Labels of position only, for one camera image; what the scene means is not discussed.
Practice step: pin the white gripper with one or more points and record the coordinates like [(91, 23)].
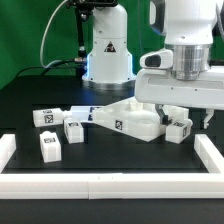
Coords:
[(159, 87)]

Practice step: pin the white square tabletop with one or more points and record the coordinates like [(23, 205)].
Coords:
[(139, 120)]

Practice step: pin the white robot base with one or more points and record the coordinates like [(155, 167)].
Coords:
[(109, 64)]

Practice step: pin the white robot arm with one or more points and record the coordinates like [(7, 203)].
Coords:
[(180, 73)]

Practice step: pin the white marker sheet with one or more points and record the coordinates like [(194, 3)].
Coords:
[(84, 114)]

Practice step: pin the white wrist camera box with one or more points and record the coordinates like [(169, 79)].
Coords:
[(162, 59)]

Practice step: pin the white U-shaped fence frame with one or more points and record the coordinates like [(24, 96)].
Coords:
[(123, 186)]

